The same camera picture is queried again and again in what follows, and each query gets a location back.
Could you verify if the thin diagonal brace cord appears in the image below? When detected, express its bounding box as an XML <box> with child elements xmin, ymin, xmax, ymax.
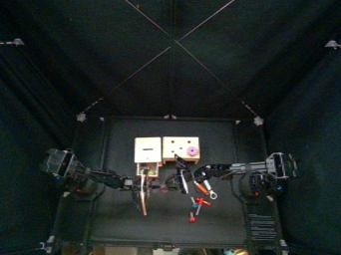
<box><xmin>84</xmin><ymin>0</ymin><xmax>237</xmax><ymax>113</ymax></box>
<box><xmin>124</xmin><ymin>0</ymin><xmax>258</xmax><ymax>118</ymax></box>

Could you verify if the red tray of toy parts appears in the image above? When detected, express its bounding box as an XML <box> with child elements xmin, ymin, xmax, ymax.
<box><xmin>136</xmin><ymin>162</ymin><xmax>160</xmax><ymax>180</ymax></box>

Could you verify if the white text label sticker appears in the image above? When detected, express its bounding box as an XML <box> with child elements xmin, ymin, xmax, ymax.
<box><xmin>246</xmin><ymin>212</ymin><xmax>277</xmax><ymax>243</ymax></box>

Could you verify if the white toy wrench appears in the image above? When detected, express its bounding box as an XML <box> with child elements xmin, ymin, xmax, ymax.
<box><xmin>202</xmin><ymin>178</ymin><xmax>219</xmax><ymax>201</ymax></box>

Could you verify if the wooden stick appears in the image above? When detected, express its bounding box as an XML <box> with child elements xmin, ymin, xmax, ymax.
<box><xmin>139</xmin><ymin>175</ymin><xmax>150</xmax><ymax>217</ymax></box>

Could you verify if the wooden block with holes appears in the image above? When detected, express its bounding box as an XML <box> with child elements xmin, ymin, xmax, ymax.
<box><xmin>162</xmin><ymin>135</ymin><xmax>201</xmax><ymax>165</ymax></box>

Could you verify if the wooden box with slot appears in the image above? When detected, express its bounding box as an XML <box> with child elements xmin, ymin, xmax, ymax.
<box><xmin>134</xmin><ymin>136</ymin><xmax>164</xmax><ymax>164</ymax></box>

